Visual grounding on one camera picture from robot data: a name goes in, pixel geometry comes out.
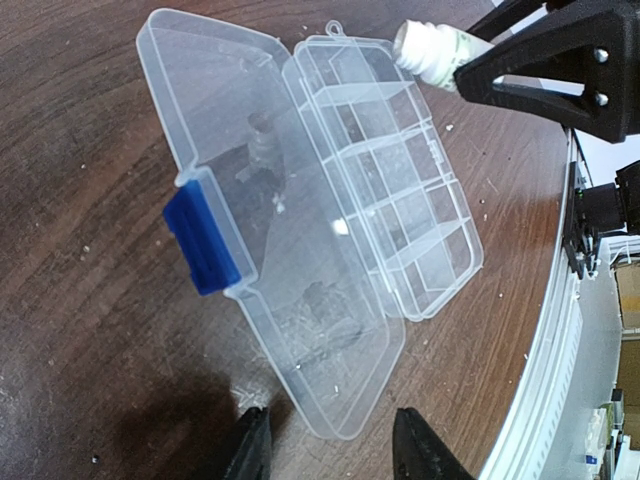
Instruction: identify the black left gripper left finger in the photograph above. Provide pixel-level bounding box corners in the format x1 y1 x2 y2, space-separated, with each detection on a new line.
219 407 272 480

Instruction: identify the clear plastic pill organizer box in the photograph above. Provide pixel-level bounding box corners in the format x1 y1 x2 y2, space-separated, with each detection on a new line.
136 8 484 440

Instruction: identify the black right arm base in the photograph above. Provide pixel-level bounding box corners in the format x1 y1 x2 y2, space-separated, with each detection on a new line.
562 161 600 280

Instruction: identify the aluminium front rail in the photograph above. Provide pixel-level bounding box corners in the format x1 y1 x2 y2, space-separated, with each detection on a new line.
474 124 624 480

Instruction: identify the white pill bottle green label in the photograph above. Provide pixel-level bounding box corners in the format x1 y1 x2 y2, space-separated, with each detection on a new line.
393 20 494 93

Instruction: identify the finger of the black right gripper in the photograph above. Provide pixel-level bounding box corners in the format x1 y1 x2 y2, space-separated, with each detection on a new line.
454 1 639 143

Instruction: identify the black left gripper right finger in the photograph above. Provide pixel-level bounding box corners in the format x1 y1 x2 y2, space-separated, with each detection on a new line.
392 407 475 480

